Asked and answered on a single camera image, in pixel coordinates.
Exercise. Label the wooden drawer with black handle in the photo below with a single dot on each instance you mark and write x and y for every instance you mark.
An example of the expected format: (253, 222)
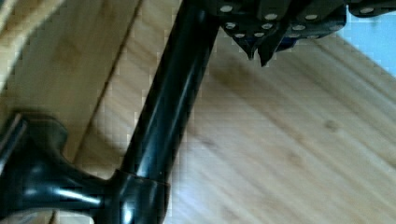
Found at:
(307, 139)

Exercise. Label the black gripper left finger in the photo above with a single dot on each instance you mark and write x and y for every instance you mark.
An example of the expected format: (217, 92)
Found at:
(255, 25)

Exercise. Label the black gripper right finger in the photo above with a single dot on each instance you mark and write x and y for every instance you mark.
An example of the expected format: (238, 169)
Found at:
(304, 19)

